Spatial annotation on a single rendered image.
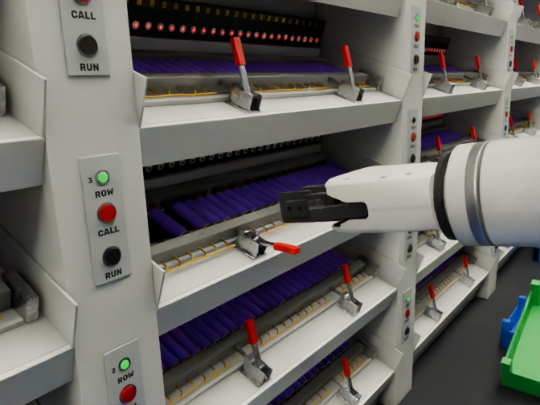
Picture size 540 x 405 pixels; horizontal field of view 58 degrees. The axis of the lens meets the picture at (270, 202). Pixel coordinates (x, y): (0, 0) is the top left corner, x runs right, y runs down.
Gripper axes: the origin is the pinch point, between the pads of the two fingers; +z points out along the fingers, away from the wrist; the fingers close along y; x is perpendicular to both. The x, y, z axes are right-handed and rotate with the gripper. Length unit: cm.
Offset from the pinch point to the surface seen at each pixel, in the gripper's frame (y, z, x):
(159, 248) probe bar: 6.6, 17.9, 3.4
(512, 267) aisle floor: -153, 23, 56
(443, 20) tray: -71, 9, -27
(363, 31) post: -49, 17, -25
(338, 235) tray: -26.9, 14.8, 10.5
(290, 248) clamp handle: -5.9, 8.3, 6.7
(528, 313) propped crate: -94, 4, 49
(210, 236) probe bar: -1.2, 17.4, 4.0
